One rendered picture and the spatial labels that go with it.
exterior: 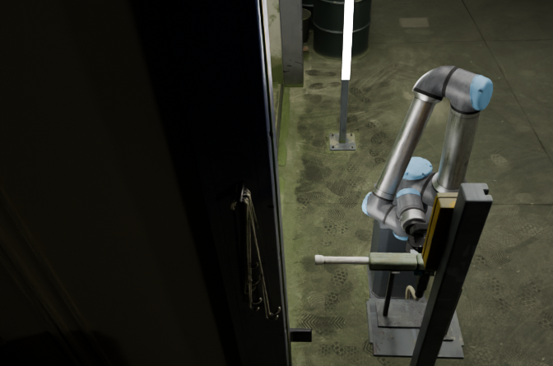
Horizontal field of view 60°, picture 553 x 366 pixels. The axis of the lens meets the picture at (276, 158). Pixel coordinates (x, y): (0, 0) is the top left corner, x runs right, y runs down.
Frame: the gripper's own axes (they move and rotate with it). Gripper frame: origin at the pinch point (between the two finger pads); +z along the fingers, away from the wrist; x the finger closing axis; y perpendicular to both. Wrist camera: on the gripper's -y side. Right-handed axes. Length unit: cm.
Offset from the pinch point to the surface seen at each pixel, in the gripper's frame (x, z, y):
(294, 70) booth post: 55, -276, 91
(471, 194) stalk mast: 1, 18, -55
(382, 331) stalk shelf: 11.7, 5.8, 30.3
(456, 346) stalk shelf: -13.5, 10.6, 30.3
